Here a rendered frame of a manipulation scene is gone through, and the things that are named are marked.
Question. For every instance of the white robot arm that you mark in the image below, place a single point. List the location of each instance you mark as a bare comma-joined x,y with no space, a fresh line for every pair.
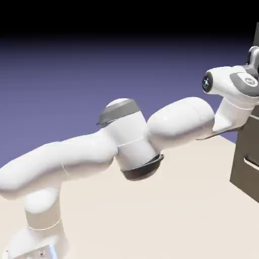
81,153

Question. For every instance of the dark grey-brown cabinet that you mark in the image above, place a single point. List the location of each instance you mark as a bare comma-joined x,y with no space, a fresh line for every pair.
242,182

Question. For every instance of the dark grey-brown drawer front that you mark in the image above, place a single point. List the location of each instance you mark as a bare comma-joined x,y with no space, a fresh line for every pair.
256,34
245,182

